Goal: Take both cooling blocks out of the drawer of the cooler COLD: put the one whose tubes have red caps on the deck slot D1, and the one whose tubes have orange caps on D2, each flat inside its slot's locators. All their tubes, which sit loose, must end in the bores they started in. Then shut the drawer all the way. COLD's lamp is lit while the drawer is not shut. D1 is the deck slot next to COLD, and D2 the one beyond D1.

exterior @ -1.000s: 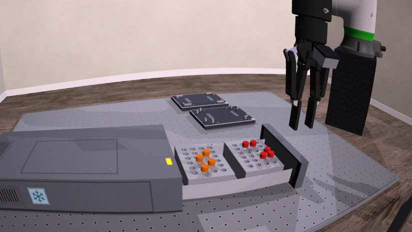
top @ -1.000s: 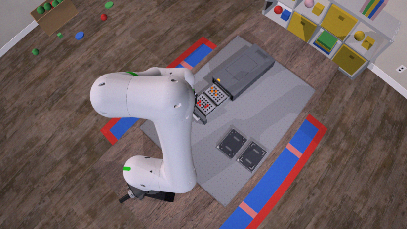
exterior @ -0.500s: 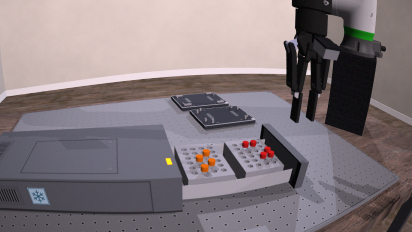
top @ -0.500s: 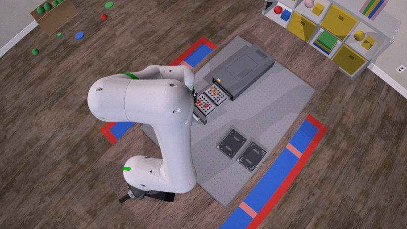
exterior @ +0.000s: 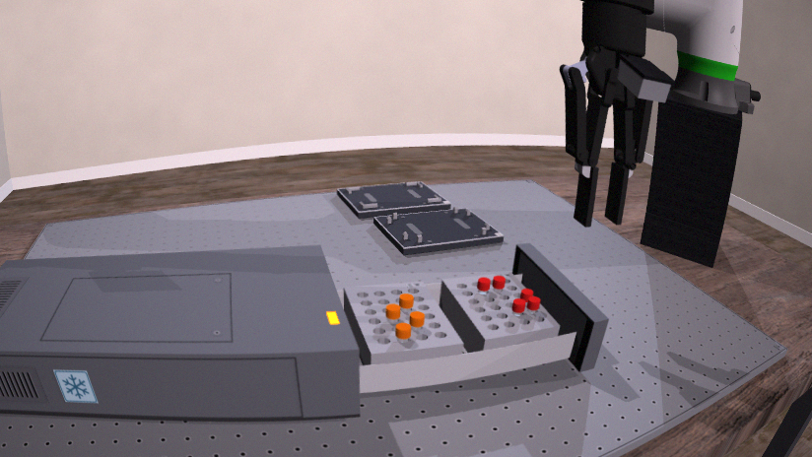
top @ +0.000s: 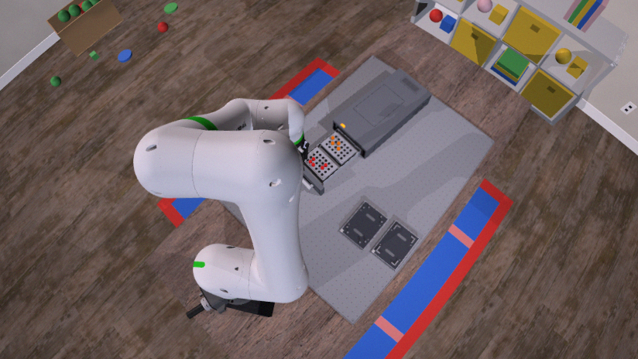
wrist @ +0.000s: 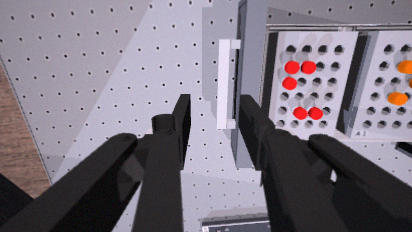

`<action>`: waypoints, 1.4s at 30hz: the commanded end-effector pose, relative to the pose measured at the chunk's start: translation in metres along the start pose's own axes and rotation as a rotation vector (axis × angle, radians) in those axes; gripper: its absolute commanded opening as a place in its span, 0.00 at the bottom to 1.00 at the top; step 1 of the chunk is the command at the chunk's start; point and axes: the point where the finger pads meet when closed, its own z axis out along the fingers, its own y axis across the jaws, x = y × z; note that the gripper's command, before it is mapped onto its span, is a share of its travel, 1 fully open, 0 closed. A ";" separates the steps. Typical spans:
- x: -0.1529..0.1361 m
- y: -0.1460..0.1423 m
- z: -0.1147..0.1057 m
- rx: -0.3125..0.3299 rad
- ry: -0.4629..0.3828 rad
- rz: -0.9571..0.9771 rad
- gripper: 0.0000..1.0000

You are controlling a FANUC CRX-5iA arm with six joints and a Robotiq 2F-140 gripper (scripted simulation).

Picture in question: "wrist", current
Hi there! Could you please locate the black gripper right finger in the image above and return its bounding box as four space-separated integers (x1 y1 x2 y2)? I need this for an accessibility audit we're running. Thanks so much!
238 95 412 232

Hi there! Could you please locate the white tube rack with holes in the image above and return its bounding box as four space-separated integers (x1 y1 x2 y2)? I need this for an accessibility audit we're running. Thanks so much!
335 30 412 139
261 31 359 138

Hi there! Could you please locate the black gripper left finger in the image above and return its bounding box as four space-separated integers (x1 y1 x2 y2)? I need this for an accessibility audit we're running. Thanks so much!
0 94 191 232

